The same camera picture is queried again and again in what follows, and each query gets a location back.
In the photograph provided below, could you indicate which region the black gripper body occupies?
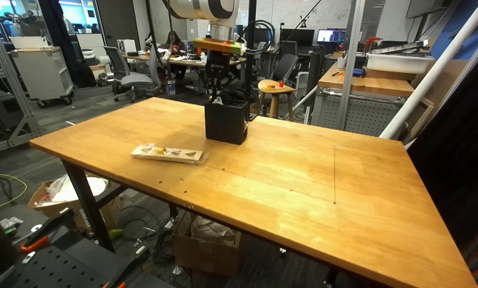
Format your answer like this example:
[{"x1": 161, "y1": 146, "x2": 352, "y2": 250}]
[{"x1": 205, "y1": 52, "x2": 238, "y2": 87}]

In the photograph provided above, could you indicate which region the black perforated box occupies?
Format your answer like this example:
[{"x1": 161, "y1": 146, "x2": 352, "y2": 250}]
[{"x1": 203, "y1": 98, "x2": 251, "y2": 146}]

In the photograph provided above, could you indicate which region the brown cardboard box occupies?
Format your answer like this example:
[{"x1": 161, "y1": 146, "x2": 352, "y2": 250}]
[{"x1": 171, "y1": 213, "x2": 243, "y2": 279}]

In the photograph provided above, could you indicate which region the cardboard box with plastic bag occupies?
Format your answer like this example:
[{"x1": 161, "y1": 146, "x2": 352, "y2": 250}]
[{"x1": 27, "y1": 173, "x2": 125, "y2": 234}]

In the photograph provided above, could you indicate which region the black vertical pole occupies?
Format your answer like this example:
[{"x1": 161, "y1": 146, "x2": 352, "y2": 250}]
[{"x1": 241, "y1": 0, "x2": 259, "y2": 122}]

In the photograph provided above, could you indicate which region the round wooden stool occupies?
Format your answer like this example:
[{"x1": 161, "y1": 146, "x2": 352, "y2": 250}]
[{"x1": 256, "y1": 79, "x2": 297, "y2": 122}]

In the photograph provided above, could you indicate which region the seated person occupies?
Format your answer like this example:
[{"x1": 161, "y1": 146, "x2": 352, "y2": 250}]
[{"x1": 165, "y1": 29, "x2": 187, "y2": 58}]

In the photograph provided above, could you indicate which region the black office chair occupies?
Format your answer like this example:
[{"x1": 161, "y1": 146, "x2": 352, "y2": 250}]
[{"x1": 272, "y1": 53, "x2": 299, "y2": 82}]

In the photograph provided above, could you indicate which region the wooden shape puzzle board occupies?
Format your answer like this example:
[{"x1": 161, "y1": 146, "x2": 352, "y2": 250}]
[{"x1": 129, "y1": 141, "x2": 205, "y2": 167}]

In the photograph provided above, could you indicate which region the dark computer monitor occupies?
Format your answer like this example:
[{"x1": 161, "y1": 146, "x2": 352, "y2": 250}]
[{"x1": 278, "y1": 28, "x2": 315, "y2": 49}]

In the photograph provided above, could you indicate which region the lit computer monitor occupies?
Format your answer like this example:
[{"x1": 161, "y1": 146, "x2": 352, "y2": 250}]
[{"x1": 315, "y1": 28, "x2": 348, "y2": 45}]

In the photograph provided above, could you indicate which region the grey metal pole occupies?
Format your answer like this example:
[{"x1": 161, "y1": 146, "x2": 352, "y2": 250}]
[{"x1": 337, "y1": 0, "x2": 368, "y2": 133}]

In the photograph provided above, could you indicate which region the wooden workbench with drawers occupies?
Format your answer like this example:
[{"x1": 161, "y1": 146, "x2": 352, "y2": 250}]
[{"x1": 308, "y1": 61, "x2": 435, "y2": 141}]

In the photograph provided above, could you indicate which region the black metal table leg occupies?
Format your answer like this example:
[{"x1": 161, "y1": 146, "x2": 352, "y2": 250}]
[{"x1": 61, "y1": 159, "x2": 117, "y2": 253}]

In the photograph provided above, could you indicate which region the white plastic bin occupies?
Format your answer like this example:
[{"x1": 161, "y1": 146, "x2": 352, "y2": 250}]
[{"x1": 364, "y1": 52, "x2": 436, "y2": 77}]

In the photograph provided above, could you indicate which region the white rolling cabinet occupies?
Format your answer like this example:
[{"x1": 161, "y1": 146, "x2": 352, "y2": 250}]
[{"x1": 8, "y1": 36, "x2": 75, "y2": 106}]

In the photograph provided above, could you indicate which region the white pole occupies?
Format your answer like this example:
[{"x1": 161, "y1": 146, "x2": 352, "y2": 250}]
[{"x1": 379, "y1": 0, "x2": 478, "y2": 141}]

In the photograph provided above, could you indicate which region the black perforated panel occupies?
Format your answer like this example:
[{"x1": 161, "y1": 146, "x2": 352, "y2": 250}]
[{"x1": 3, "y1": 239, "x2": 149, "y2": 288}]

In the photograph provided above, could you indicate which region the blue panel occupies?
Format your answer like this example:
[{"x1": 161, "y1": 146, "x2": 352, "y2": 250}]
[{"x1": 428, "y1": 0, "x2": 478, "y2": 61}]

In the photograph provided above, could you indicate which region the black curtain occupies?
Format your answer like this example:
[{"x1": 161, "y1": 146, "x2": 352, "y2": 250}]
[{"x1": 404, "y1": 42, "x2": 478, "y2": 253}]

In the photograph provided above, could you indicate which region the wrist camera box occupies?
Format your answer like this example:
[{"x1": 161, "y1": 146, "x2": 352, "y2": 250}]
[{"x1": 192, "y1": 37, "x2": 246, "y2": 57}]

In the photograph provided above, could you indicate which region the grey metal shelf frame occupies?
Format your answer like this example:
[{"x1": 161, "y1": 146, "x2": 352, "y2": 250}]
[{"x1": 0, "y1": 39, "x2": 43, "y2": 157}]

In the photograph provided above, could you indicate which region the yellow floor cable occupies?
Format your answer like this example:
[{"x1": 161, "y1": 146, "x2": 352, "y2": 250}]
[{"x1": 0, "y1": 173, "x2": 30, "y2": 207}]

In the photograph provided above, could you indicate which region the orange handled tool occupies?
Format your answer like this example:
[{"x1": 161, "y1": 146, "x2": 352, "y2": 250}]
[{"x1": 19, "y1": 236, "x2": 51, "y2": 255}]

